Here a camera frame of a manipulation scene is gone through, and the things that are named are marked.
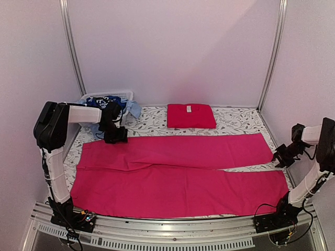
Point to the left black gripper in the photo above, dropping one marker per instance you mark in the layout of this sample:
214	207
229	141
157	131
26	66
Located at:
122	136

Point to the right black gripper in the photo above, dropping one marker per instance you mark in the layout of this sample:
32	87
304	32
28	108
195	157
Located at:
278	154

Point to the pink garment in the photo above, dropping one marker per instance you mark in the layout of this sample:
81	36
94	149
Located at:
176	176

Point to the red t-shirt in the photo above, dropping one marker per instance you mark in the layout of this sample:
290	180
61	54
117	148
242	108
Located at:
201	117

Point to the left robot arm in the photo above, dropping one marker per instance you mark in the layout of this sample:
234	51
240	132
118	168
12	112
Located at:
50	132

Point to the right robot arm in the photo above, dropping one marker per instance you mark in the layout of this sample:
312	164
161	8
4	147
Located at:
317	142

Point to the white plastic laundry basket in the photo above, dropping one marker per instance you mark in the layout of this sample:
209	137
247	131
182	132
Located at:
123	94

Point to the light blue cloth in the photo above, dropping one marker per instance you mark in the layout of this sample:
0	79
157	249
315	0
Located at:
131	106

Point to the dark blue garment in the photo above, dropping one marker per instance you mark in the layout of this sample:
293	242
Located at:
102	102

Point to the floral tablecloth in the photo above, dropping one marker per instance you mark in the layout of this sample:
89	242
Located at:
153	122

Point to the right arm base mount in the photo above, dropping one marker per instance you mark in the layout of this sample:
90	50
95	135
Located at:
285	215

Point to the right aluminium frame post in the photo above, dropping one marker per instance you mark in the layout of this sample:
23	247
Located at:
274	53

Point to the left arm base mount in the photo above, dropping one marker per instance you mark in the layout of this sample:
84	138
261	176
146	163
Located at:
64	215

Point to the front aluminium rail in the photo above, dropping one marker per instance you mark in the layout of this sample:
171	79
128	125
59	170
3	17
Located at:
215	233

